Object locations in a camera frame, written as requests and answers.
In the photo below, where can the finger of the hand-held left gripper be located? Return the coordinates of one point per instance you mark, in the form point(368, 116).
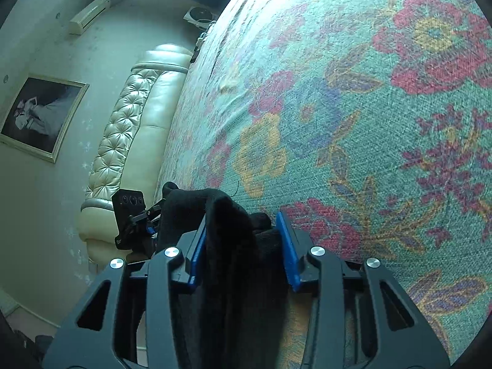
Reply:
point(150, 230)
point(153, 209)

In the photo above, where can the black pants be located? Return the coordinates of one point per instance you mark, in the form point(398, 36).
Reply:
point(226, 238)

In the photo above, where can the white wall air conditioner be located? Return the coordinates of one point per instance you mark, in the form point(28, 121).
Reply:
point(90, 15)

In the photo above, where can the cream tufted leather headboard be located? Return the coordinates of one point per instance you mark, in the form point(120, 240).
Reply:
point(127, 142)

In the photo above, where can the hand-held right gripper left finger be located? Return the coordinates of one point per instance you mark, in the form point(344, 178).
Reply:
point(198, 253)

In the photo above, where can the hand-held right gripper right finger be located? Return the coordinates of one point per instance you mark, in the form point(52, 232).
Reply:
point(287, 251)

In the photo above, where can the floral teal blanket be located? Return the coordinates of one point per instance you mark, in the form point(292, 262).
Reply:
point(346, 123)

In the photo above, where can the small dark object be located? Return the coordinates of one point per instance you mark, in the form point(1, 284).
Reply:
point(198, 44)

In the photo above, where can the framed wall picture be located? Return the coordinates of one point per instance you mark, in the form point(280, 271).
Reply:
point(38, 117)

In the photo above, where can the small white fan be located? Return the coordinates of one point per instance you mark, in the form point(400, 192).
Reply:
point(198, 16)

